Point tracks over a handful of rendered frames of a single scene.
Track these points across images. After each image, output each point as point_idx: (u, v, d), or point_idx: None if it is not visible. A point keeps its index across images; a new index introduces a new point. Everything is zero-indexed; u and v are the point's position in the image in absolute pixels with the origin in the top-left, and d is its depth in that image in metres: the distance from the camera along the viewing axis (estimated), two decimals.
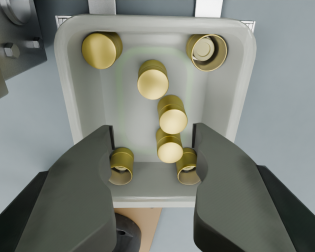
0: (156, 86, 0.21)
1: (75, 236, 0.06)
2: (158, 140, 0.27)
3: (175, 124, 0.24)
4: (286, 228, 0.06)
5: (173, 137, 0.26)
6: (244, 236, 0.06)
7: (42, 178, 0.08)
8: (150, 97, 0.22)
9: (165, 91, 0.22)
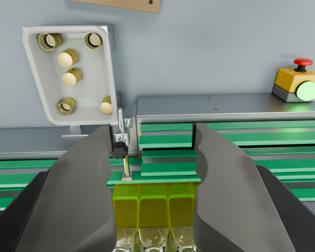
0: None
1: (75, 236, 0.06)
2: (75, 61, 0.47)
3: (67, 78, 0.48)
4: (286, 228, 0.06)
5: (66, 66, 0.47)
6: (244, 236, 0.06)
7: (42, 178, 0.08)
8: None
9: None
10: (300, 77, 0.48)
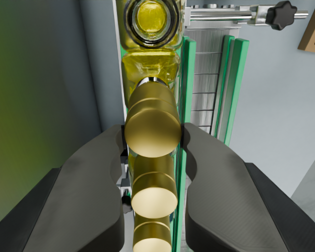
0: (149, 202, 0.14)
1: (84, 234, 0.06)
2: None
3: (147, 132, 0.11)
4: (275, 224, 0.06)
5: None
6: (235, 234, 0.06)
7: (54, 174, 0.08)
8: (159, 190, 0.14)
9: (135, 197, 0.14)
10: None
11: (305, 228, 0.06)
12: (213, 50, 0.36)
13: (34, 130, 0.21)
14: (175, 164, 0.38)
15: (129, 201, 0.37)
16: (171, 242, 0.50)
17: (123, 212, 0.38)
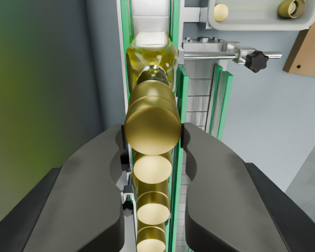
0: (149, 213, 0.20)
1: (84, 234, 0.06)
2: None
3: (149, 168, 0.17)
4: (275, 224, 0.06)
5: (147, 145, 0.13)
6: (235, 234, 0.06)
7: (54, 174, 0.08)
8: (156, 205, 0.19)
9: (140, 209, 0.20)
10: None
11: (305, 228, 0.06)
12: (205, 76, 0.42)
13: (59, 153, 0.26)
14: (171, 174, 0.44)
15: (130, 206, 0.43)
16: (167, 241, 0.56)
17: (126, 215, 0.43)
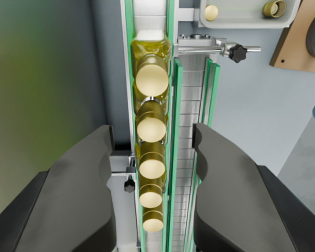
0: (149, 168, 0.26)
1: (75, 236, 0.06)
2: (166, 82, 0.22)
3: (148, 128, 0.23)
4: (286, 228, 0.06)
5: (149, 93, 0.22)
6: (244, 236, 0.06)
7: (42, 178, 0.08)
8: (154, 161, 0.25)
9: (141, 165, 0.26)
10: None
11: None
12: (198, 68, 0.48)
13: (75, 128, 0.32)
14: (168, 155, 0.50)
15: (132, 183, 0.49)
16: (165, 220, 0.62)
17: (128, 192, 0.49)
